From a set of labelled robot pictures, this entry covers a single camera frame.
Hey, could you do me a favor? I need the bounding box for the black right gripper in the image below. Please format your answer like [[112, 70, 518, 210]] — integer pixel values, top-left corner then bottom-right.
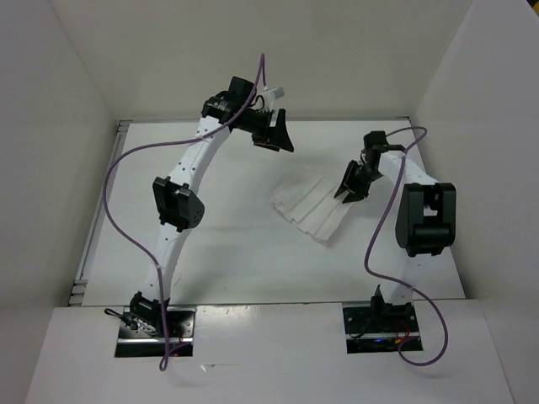
[[334, 159, 384, 204]]

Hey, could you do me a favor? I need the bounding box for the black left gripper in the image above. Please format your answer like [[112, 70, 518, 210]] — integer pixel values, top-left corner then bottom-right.
[[237, 108, 294, 152]]

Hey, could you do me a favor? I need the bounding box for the white pleated skirt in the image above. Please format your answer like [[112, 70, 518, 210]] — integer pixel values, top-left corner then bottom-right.
[[269, 171, 350, 245]]

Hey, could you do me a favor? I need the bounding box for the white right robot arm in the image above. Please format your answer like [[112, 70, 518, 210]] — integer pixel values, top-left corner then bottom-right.
[[334, 130, 456, 331]]

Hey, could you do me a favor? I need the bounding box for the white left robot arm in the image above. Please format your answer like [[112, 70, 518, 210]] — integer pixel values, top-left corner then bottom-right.
[[130, 77, 294, 337]]

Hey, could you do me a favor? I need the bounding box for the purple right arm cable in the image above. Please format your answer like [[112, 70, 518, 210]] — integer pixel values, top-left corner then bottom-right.
[[364, 125, 450, 366]]

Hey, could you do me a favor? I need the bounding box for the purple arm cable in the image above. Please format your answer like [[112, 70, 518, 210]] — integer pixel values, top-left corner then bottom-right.
[[103, 52, 269, 371], [364, 125, 450, 366]]

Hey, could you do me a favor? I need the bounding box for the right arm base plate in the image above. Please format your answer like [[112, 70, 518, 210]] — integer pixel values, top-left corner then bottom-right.
[[343, 305, 423, 354]]

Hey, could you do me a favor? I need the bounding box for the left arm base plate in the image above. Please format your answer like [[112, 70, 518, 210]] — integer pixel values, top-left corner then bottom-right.
[[111, 307, 196, 359]]

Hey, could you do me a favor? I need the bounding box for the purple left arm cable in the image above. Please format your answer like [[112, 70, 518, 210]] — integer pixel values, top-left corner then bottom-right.
[[103, 52, 269, 371]]

